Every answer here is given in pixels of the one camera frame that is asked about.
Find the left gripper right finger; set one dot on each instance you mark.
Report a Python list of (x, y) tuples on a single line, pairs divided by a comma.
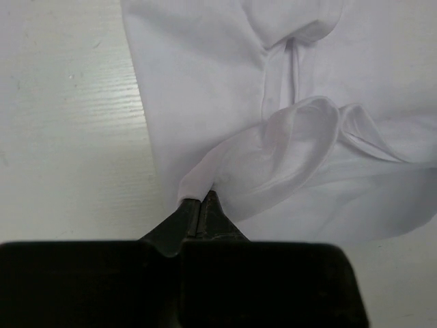
[(229, 281)]

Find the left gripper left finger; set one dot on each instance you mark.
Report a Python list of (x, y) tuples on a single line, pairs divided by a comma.
[(95, 283)]

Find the white t shirt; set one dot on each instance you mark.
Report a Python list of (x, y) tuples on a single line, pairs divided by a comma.
[(311, 120)]

